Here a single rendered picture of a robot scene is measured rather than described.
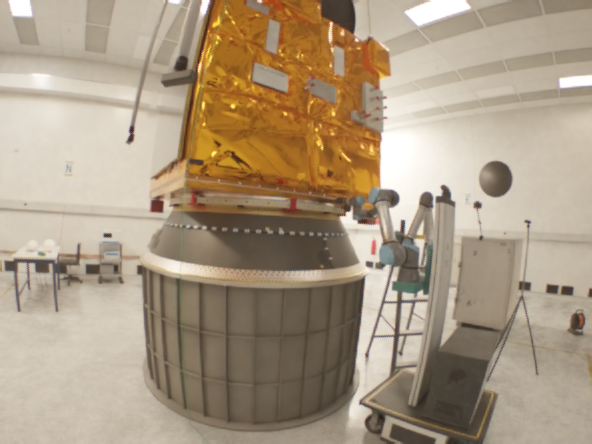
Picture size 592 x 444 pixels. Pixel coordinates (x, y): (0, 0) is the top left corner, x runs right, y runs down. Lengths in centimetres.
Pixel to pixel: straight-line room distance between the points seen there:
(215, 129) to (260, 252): 87
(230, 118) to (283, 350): 163
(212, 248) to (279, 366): 96
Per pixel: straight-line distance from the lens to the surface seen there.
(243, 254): 195
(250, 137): 202
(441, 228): 187
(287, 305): 196
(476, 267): 492
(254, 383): 217
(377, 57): 334
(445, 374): 193
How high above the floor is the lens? 155
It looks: 1 degrees up
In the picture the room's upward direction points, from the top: 3 degrees clockwise
